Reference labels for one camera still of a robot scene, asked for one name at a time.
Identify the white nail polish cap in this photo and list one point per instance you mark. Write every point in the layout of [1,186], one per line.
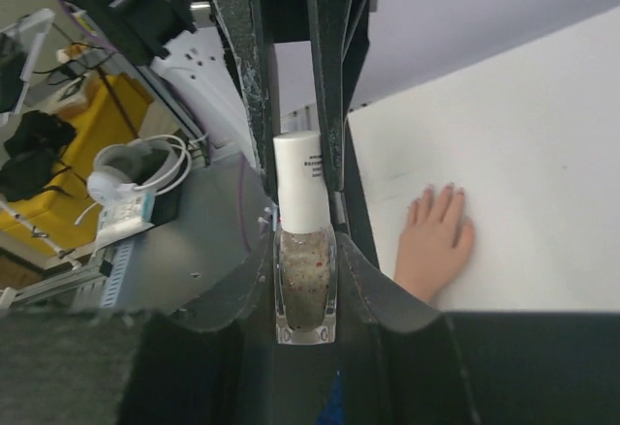
[302,192]

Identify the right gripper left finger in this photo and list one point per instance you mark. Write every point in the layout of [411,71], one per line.
[210,364]

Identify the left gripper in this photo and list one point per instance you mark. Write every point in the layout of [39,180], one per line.
[338,32]

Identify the person's hand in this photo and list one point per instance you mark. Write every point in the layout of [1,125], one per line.
[436,242]

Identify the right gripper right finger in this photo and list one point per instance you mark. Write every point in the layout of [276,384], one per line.
[403,362]

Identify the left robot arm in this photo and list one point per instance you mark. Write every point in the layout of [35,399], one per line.
[213,64]

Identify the nail polish bottle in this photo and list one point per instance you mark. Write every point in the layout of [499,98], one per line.
[305,287]

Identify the blue plaid sleeve forearm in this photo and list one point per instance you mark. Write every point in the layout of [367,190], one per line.
[333,413]

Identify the white headphones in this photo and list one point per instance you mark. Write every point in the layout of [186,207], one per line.
[157,164]

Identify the yellow bin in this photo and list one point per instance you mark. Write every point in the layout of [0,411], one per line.
[99,126]

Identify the white cable duct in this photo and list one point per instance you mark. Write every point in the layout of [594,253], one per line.
[96,284]

